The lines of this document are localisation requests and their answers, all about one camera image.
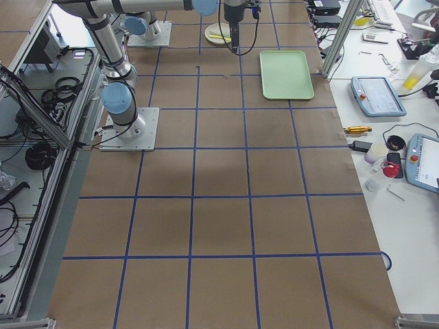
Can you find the red round object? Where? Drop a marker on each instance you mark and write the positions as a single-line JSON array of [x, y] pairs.
[[390, 169]]

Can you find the upper teach pendant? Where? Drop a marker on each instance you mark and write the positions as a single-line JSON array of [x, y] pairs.
[[376, 97]]

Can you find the white lilac cup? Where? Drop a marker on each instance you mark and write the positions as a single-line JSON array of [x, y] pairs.
[[376, 152]]

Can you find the black power adapter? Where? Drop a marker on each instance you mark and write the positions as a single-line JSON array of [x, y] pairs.
[[360, 146]]

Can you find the black smartphone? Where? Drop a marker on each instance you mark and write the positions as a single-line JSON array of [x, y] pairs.
[[395, 159]]

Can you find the silver allen key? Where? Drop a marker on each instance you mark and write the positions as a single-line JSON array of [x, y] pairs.
[[392, 192]]

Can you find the teach pendant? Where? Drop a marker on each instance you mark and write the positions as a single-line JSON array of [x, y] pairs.
[[376, 97], [421, 165]]

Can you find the grey control box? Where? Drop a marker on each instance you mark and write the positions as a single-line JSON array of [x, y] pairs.
[[44, 50]]

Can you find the aluminium frame post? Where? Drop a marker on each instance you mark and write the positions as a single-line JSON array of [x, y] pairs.
[[348, 19]]

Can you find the black bowl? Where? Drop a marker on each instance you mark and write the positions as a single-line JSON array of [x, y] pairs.
[[395, 143]]

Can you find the lower teach pendant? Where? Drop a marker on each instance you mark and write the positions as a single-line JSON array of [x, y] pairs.
[[421, 165]]

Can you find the white round plate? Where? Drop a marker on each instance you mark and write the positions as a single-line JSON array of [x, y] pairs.
[[222, 29]]

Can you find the yellow liquid bottle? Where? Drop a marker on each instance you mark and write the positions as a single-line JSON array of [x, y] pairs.
[[426, 63]]

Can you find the metal shelf rack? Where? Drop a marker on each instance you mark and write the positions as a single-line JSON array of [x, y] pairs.
[[42, 114]]

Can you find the light green tray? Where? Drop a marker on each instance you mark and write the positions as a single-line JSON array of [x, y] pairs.
[[285, 75]]

